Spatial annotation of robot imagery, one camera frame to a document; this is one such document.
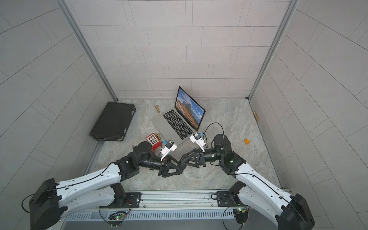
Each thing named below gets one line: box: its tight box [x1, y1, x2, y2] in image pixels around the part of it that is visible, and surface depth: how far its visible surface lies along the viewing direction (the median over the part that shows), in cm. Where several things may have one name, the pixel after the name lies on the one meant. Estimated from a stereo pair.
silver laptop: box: [151, 86, 206, 144], surface depth 101 cm
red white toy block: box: [145, 132, 162, 150], surface depth 93 cm
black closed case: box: [89, 102, 137, 142], surface depth 95 cm
